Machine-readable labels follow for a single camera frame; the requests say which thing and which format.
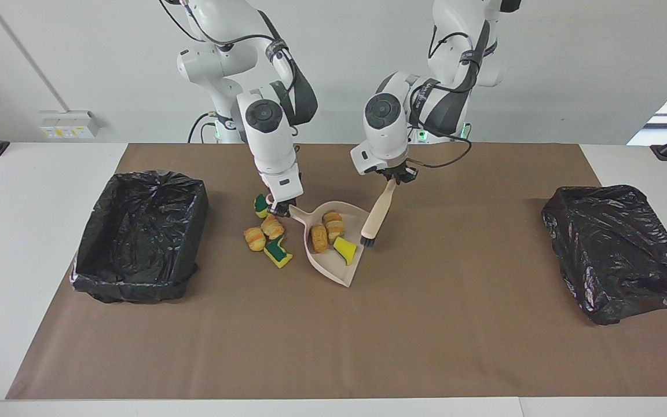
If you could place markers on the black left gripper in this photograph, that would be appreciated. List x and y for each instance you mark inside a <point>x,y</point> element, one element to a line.
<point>397,174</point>

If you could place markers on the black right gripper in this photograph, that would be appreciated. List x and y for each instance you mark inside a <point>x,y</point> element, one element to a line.
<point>286,202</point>

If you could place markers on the beige hand brush black bristles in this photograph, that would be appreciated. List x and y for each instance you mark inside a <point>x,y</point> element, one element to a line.
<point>378,211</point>

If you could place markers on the brown toy bread roll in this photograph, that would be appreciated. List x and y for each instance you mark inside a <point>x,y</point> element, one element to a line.
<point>319,238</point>

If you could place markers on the striped toy bread piece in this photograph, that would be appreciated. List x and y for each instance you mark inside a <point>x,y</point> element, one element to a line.
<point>333,226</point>

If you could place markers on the beige plastic dustpan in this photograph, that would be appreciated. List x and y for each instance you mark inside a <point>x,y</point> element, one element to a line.
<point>333,272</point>

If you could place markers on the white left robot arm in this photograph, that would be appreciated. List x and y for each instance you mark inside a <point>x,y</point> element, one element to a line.
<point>385,133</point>

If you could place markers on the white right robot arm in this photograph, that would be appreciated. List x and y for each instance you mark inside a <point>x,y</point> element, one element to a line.
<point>270,145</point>

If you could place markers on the black bag lined bin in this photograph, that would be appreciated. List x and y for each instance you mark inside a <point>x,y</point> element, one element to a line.
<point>617,255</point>
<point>96,231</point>

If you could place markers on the small toy croissant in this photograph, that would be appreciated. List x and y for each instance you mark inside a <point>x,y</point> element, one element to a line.
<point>272,228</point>
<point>255,238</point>

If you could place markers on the green yellow sponge piece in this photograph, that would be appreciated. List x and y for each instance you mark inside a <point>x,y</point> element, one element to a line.
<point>277,253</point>
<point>260,204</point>

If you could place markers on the brown paper table mat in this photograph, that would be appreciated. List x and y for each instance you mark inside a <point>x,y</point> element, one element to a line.
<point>513,359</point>

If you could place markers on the white wall socket box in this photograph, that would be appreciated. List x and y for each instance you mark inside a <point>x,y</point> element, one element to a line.
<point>67,124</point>

